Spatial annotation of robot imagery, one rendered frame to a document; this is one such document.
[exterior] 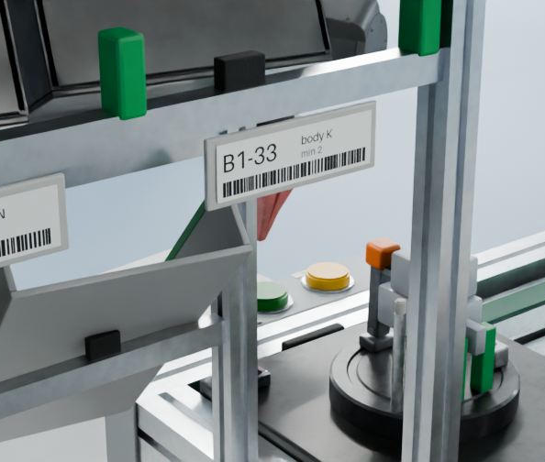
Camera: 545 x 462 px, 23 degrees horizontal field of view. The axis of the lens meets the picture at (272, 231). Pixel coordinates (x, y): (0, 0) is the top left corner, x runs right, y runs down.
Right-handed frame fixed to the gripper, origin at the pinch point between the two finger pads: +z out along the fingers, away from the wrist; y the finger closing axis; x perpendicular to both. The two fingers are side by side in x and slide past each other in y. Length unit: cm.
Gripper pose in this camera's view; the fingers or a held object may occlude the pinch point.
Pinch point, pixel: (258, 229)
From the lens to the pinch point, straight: 114.6
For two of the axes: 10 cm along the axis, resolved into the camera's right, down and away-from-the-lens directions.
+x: -6.3, -3.2, 7.1
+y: 7.8, -2.3, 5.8
